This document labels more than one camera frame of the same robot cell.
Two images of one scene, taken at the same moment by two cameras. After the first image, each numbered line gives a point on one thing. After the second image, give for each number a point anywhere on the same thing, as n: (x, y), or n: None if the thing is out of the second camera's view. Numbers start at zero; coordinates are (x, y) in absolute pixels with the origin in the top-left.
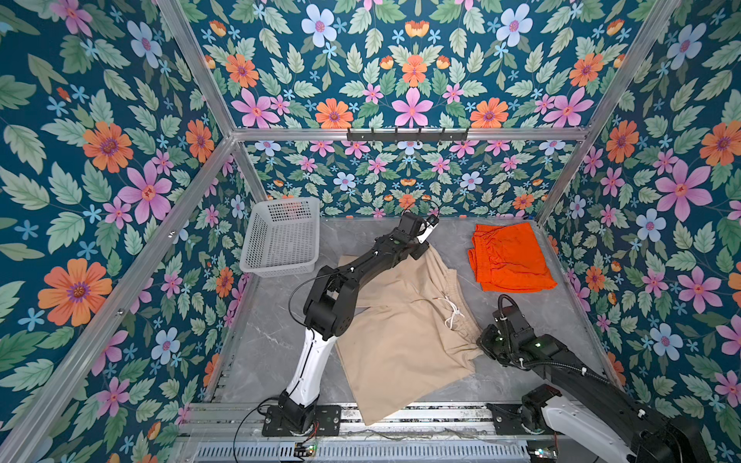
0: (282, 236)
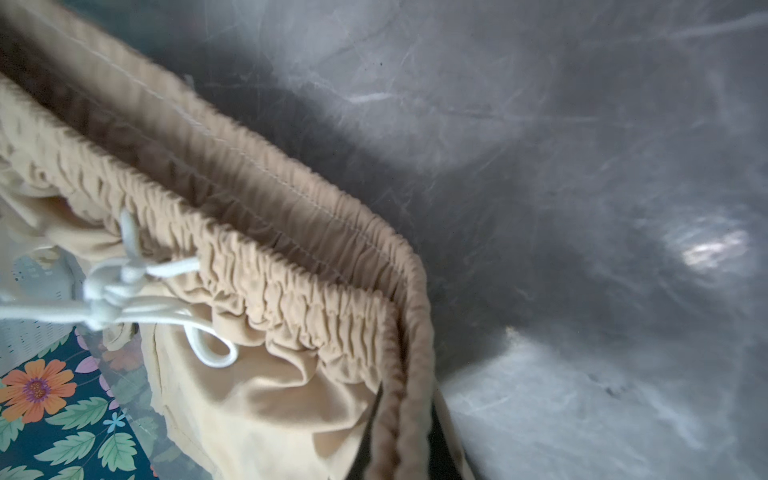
0: (36, 274)
